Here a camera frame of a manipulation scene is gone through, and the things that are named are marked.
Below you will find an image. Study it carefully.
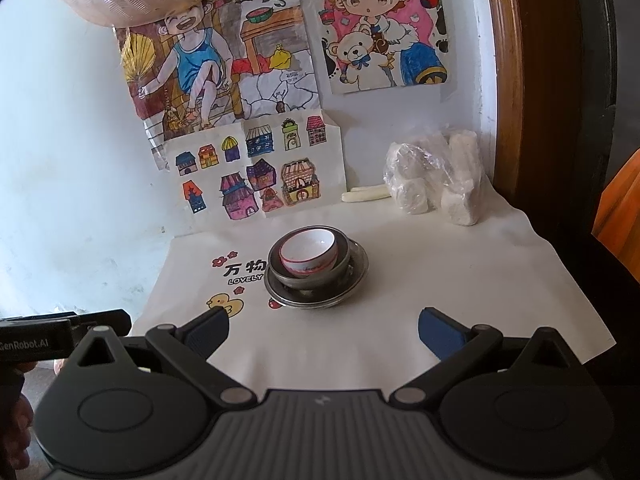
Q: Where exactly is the white bowl with red rim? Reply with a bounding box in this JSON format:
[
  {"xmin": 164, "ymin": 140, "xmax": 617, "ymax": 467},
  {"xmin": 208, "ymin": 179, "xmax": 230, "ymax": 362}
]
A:
[
  {"xmin": 278, "ymin": 235, "xmax": 340, "ymax": 279},
  {"xmin": 280, "ymin": 228, "xmax": 338, "ymax": 273}
]

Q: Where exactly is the clear bag of steamed buns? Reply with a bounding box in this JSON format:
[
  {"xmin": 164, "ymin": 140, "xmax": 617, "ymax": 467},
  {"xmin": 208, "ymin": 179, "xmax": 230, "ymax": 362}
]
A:
[{"xmin": 382, "ymin": 129, "xmax": 483, "ymax": 227}]

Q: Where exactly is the drawing of colourful houses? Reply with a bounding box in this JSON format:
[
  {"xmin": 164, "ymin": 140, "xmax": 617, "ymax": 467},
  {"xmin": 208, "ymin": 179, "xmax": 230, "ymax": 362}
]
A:
[{"xmin": 165, "ymin": 112, "xmax": 346, "ymax": 223}]

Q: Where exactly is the orange painted picture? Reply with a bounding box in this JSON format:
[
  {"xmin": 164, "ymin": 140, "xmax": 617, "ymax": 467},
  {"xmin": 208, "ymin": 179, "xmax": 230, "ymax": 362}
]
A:
[{"xmin": 592, "ymin": 150, "xmax": 640, "ymax": 266}]

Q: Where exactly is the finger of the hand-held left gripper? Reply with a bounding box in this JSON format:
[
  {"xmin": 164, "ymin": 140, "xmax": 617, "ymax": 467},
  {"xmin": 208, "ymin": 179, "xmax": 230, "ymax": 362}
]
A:
[{"xmin": 70, "ymin": 310, "xmax": 132, "ymax": 337}]

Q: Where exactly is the stainless steel bowl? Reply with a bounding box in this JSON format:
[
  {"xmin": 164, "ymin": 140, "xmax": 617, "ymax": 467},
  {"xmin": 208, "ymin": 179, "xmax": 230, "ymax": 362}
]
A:
[{"xmin": 267, "ymin": 227, "xmax": 351, "ymax": 291}]

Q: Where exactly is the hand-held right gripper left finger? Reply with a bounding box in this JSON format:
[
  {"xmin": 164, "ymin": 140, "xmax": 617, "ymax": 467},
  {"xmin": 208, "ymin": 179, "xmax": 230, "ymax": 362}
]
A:
[{"xmin": 65, "ymin": 305, "xmax": 257, "ymax": 408}]

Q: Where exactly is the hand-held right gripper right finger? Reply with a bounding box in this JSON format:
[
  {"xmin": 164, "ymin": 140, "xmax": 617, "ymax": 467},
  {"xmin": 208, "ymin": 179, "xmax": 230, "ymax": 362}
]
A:
[{"xmin": 390, "ymin": 306, "xmax": 583, "ymax": 408}]

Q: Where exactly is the drawing of girl with bear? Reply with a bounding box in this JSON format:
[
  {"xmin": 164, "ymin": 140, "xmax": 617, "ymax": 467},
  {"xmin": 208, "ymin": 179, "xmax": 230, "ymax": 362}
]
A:
[{"xmin": 311, "ymin": 0, "xmax": 451, "ymax": 96}]

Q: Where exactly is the brown wooden frame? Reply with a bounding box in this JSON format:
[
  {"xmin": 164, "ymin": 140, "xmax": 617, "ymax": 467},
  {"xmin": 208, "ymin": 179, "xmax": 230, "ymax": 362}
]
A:
[{"xmin": 482, "ymin": 0, "xmax": 586, "ymax": 221}]

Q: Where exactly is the white printed table cloth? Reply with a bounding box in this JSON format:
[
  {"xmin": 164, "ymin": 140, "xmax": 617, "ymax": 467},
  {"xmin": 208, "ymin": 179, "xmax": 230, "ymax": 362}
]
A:
[{"xmin": 131, "ymin": 195, "xmax": 617, "ymax": 396}]

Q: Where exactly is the person's left hand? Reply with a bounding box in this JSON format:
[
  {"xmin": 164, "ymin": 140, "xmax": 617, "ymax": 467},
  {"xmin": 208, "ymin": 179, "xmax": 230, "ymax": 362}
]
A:
[{"xmin": 0, "ymin": 392, "xmax": 36, "ymax": 471}]

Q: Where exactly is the white stick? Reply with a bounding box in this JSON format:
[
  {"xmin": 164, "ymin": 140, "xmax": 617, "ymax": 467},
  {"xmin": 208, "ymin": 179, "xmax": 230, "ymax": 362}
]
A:
[{"xmin": 342, "ymin": 185, "xmax": 390, "ymax": 204}]

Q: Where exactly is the stainless steel plate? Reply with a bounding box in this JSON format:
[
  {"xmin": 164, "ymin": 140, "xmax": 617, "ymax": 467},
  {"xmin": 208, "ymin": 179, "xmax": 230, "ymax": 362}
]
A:
[
  {"xmin": 265, "ymin": 240, "xmax": 369, "ymax": 307},
  {"xmin": 264, "ymin": 241, "xmax": 370, "ymax": 310}
]

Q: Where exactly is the drawing of child with fan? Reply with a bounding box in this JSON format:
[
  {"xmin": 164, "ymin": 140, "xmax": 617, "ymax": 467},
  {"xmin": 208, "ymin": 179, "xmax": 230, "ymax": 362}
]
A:
[{"xmin": 116, "ymin": 0, "xmax": 323, "ymax": 143}]

